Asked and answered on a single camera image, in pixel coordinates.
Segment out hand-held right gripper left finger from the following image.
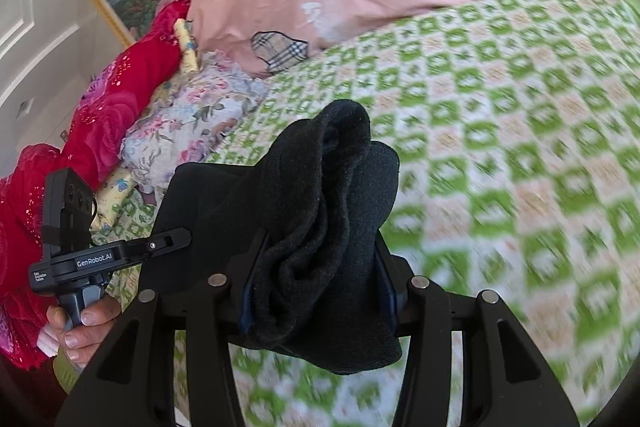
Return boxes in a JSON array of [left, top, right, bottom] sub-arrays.
[[54, 228, 272, 427]]

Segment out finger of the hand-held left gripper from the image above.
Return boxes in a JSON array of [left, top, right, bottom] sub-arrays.
[[125, 228, 194, 269]]

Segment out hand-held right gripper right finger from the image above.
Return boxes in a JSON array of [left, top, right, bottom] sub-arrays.
[[374, 231, 581, 427]]

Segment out black pants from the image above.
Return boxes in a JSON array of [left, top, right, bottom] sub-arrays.
[[137, 99, 403, 375]]

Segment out person's left hand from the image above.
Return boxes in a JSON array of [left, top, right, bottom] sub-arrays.
[[39, 292, 122, 363]]

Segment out red floral cloth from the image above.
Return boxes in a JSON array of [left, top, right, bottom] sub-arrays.
[[0, 0, 193, 370]]

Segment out floral ruffled pillow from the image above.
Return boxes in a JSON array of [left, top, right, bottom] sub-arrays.
[[120, 49, 271, 195]]

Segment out yellow patterned cloth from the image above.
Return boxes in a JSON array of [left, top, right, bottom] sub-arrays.
[[172, 19, 201, 75]]

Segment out green checkered printed blanket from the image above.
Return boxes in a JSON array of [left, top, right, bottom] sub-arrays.
[[92, 0, 640, 427]]

